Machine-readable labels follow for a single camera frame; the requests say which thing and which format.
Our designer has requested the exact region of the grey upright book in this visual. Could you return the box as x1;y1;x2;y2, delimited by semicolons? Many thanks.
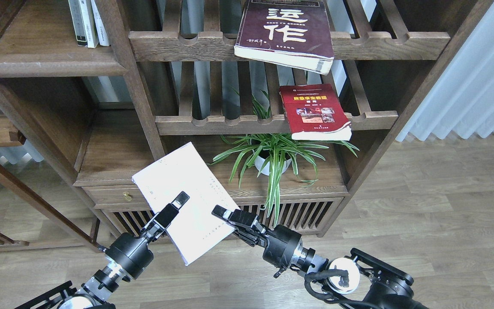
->
68;0;87;47

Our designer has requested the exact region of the white upright book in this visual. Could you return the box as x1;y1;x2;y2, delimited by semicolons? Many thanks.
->
91;0;111;46
78;0;99;48

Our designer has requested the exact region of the white upright book right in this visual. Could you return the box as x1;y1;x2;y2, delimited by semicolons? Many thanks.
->
91;0;111;46

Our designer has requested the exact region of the white pleated curtain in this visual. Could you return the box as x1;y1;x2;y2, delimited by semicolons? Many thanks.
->
396;4;494;142

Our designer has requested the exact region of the dark red Chinese book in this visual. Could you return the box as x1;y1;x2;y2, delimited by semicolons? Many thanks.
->
235;0;334;75

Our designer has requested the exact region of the green spider plant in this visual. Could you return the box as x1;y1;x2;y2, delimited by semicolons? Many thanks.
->
204;88;359;227

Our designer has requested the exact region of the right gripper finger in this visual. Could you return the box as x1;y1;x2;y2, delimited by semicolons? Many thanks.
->
211;205;235;224

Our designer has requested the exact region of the red textbook with photos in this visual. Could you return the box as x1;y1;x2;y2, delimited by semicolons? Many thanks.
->
280;83;352;141

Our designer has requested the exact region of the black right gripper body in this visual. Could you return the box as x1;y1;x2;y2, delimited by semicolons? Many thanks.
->
229;209;304;277

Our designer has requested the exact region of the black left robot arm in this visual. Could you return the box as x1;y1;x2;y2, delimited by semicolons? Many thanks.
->
18;191;190;309

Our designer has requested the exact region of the dark wooden bookshelf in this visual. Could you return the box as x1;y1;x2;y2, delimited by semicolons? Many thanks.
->
0;0;493;237

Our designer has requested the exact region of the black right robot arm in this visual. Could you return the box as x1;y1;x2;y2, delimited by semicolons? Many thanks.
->
212;206;424;309

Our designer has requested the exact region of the white lavender paperback book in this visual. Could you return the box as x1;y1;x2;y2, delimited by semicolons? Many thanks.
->
132;142;238;265

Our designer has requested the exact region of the brass drawer knob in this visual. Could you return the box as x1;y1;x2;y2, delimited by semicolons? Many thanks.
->
122;192;133;202

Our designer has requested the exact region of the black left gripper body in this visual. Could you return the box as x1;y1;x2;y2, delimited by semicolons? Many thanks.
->
106;203;179;279

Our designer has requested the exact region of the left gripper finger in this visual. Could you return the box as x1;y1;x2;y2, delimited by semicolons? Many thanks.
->
171;191;190;211

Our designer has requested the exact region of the white plant pot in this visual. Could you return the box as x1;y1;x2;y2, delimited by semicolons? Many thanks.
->
255;152;292;176

